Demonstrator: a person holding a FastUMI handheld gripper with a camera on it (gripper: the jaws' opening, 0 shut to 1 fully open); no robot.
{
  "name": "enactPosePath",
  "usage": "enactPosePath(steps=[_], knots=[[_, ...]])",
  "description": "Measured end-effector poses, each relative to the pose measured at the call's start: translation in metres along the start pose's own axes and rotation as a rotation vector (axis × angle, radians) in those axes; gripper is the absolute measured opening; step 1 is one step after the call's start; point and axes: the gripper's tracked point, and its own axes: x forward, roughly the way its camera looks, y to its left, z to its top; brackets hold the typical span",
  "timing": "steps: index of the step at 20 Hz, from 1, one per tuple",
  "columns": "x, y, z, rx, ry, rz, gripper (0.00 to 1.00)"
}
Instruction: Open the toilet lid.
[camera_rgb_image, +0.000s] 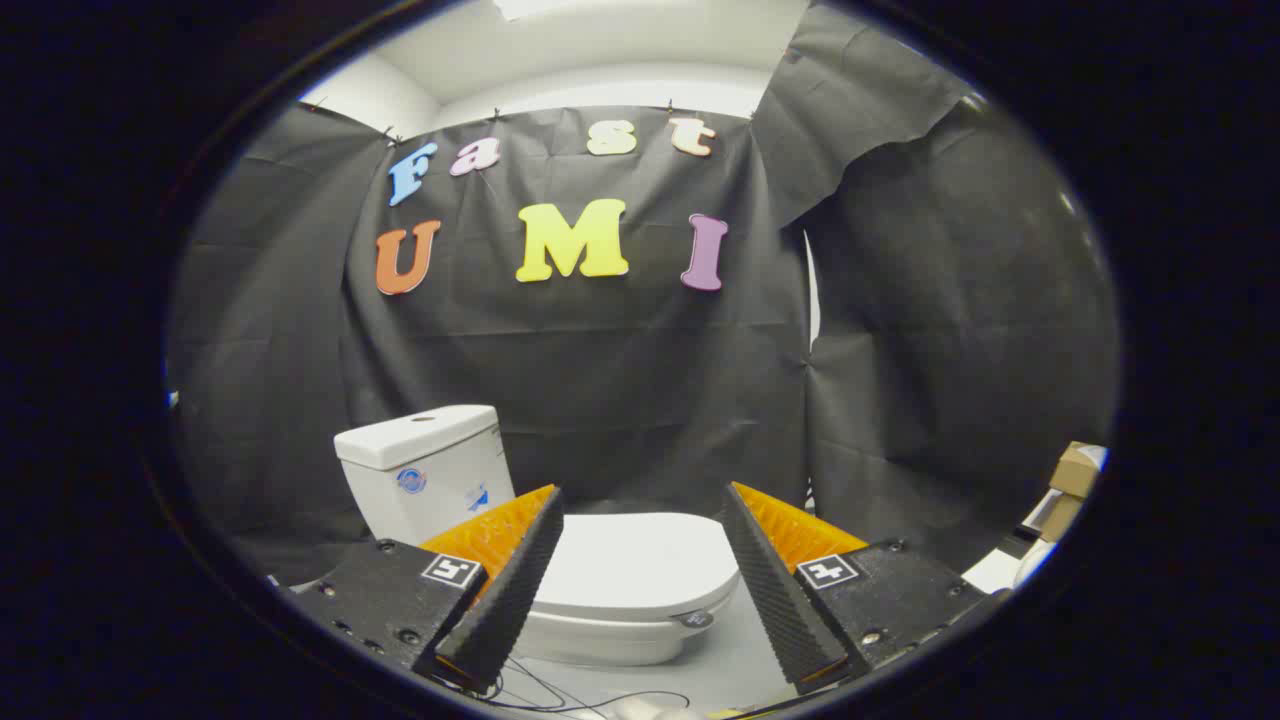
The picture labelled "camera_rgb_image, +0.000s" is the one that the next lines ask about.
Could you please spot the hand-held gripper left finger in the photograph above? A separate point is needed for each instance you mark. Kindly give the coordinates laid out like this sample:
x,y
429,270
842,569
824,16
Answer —
x,y
505,600

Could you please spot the brown cardboard box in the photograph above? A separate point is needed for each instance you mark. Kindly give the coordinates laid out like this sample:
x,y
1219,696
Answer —
x,y
1060,515
1075,470

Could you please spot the white ceramic toilet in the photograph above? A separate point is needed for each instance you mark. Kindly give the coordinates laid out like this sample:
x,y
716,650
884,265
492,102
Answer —
x,y
430,500

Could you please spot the black backdrop cloth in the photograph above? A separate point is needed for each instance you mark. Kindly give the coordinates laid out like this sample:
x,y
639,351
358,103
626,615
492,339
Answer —
x,y
620,380

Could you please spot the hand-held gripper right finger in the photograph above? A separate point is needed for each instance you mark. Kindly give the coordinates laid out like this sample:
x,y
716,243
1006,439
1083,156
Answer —
x,y
775,600

